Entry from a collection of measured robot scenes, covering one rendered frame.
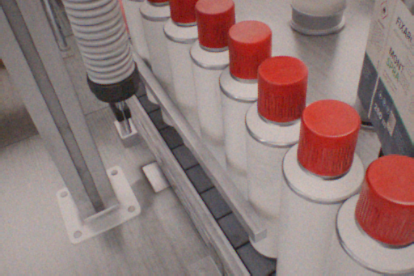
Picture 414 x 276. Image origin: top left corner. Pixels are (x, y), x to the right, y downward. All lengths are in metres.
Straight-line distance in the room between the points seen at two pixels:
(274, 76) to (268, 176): 0.08
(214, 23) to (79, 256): 0.31
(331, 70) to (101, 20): 0.43
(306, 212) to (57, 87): 0.24
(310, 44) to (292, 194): 0.43
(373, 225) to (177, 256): 0.29
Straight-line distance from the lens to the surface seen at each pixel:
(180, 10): 0.40
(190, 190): 0.48
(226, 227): 0.44
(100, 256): 0.51
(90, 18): 0.25
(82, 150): 0.46
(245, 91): 0.33
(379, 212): 0.23
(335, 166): 0.26
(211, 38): 0.36
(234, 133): 0.36
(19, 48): 0.38
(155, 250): 0.50
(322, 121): 0.25
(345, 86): 0.60
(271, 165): 0.31
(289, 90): 0.27
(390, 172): 0.23
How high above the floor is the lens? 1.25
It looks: 43 degrees down
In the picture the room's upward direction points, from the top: 7 degrees counter-clockwise
